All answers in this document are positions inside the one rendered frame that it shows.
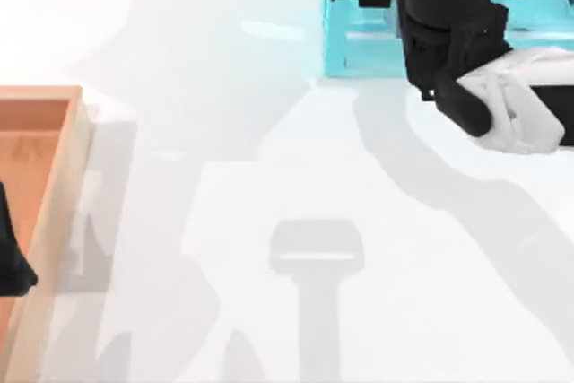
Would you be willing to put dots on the shallow salmon-coloured box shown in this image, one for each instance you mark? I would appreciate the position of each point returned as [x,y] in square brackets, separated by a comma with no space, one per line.
[54,203]

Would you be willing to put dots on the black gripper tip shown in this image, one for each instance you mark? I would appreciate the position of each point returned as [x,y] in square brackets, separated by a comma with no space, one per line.
[12,266]

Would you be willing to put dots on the light blue rack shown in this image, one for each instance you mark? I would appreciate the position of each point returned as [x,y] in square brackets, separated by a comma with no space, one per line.
[334,42]

